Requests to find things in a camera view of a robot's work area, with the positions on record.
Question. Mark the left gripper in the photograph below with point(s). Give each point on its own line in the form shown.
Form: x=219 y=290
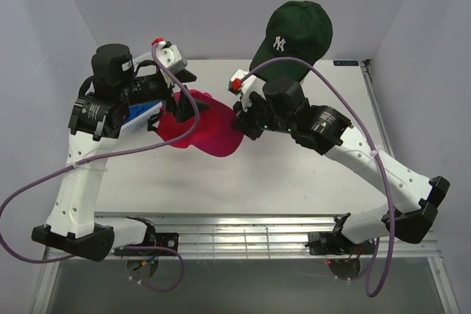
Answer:
x=185 y=109

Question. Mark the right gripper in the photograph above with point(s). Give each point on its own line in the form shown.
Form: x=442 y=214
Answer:
x=241 y=120

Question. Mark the pink cap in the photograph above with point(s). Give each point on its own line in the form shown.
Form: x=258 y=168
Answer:
x=213 y=135

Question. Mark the dark green NY cap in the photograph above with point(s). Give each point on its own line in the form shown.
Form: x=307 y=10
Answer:
x=300 y=29

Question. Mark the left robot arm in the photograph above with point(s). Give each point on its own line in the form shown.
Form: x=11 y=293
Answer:
x=101 y=108

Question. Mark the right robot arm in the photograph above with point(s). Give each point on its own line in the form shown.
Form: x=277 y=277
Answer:
x=281 y=106

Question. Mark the white plastic basket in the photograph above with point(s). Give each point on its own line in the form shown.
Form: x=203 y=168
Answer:
x=138 y=123

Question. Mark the blue cap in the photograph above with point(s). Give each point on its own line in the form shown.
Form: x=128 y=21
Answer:
x=142 y=109

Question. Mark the blue logo sticker right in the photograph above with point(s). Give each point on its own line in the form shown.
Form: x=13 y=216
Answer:
x=346 y=63

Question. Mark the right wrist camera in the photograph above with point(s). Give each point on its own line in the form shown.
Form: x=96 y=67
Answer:
x=242 y=84

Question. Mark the aluminium rail frame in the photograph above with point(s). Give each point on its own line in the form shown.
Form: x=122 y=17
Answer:
x=257 y=204

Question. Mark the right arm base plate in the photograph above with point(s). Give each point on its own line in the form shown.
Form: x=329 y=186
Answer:
x=326 y=243

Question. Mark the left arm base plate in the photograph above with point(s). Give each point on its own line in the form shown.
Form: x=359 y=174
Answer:
x=167 y=240

